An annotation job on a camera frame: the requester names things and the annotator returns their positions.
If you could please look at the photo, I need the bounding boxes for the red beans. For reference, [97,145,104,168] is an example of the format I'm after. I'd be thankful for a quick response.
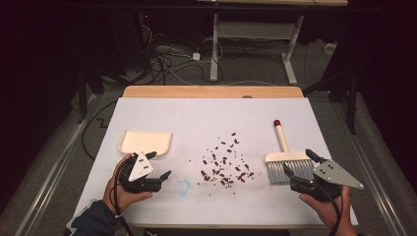
[188,132,257,195]

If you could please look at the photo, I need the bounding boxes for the cream brush with grey bristles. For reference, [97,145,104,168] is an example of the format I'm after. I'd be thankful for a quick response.
[265,119,317,186]

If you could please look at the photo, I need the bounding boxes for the tangle of floor cables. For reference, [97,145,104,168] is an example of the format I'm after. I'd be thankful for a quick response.
[139,23,225,87]

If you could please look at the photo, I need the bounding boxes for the wooden table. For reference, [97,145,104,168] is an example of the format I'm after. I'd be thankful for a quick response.
[73,85,359,230]

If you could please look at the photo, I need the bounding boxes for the black stand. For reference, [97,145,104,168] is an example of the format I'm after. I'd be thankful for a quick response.
[302,67,359,136]
[76,60,90,125]

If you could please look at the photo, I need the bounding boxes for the black floor cable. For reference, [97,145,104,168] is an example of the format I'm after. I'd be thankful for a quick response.
[81,98,118,161]

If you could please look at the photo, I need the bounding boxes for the white table frame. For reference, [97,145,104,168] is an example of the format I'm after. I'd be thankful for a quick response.
[196,0,349,87]

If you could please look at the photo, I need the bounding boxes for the metal floor rail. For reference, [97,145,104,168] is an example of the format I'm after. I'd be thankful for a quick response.
[328,102,409,236]
[14,92,101,236]

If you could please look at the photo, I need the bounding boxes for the left hand-held gripper cable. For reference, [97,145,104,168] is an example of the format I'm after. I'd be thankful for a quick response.
[109,160,136,236]

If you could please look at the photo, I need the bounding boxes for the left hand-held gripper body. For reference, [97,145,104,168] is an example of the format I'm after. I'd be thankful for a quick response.
[117,151,163,195]

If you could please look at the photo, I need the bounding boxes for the cream dustpan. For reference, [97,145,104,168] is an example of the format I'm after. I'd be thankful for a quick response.
[118,130,173,158]

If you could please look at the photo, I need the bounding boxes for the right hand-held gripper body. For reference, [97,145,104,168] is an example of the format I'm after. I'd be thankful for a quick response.
[289,158,365,203]

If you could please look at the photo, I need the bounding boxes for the person's left hand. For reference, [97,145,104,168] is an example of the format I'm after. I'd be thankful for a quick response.
[102,153,153,214]

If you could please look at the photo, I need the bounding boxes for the person's right hand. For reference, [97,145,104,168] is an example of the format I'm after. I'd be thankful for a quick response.
[298,186,358,231]

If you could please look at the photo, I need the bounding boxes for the hand-held gripper cable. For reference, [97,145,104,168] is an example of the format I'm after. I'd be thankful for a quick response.
[316,185,344,236]
[109,160,136,236]

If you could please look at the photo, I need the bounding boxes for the white table cover sheet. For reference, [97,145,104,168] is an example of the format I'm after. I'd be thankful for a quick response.
[73,96,359,227]

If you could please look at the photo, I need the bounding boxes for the white box on floor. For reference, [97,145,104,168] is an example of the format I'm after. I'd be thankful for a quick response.
[324,41,338,56]

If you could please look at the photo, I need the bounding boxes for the right hand-held gripper cable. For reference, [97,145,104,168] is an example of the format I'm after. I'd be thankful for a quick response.
[316,185,344,236]

